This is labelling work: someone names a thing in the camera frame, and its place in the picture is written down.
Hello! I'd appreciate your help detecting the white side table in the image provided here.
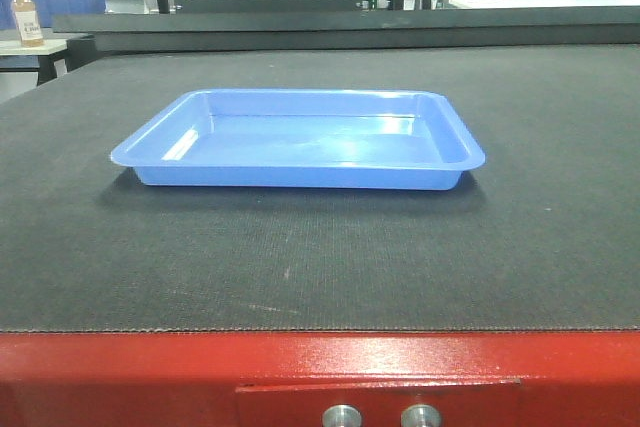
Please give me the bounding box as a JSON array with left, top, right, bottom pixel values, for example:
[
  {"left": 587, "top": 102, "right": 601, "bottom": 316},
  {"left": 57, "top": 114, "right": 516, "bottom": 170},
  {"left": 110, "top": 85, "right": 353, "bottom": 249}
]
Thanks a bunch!
[{"left": 1, "top": 31, "right": 99, "bottom": 86}]

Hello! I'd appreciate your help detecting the orange juice bottle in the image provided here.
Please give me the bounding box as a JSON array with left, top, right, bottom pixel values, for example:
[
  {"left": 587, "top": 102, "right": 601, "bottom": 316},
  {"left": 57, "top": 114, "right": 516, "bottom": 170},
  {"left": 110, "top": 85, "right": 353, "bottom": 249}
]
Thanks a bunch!
[{"left": 11, "top": 0, "right": 44, "bottom": 47}]

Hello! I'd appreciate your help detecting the blue plastic tray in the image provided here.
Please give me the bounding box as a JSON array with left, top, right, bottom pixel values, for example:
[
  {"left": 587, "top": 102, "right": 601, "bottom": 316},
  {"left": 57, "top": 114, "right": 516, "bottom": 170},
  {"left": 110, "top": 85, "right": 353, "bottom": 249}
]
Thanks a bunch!
[{"left": 111, "top": 88, "right": 486, "bottom": 191}]

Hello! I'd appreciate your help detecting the red metal table frame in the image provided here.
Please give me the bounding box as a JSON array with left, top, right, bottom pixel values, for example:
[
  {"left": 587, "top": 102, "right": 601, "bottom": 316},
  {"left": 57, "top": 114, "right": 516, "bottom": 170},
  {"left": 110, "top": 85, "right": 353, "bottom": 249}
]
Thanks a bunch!
[{"left": 1, "top": 332, "right": 639, "bottom": 426}]

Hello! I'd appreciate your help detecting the black table mat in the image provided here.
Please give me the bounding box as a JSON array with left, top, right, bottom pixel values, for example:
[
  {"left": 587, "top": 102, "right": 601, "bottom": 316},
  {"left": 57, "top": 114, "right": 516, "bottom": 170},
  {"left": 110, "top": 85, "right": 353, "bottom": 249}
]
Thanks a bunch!
[{"left": 1, "top": 45, "right": 639, "bottom": 332}]

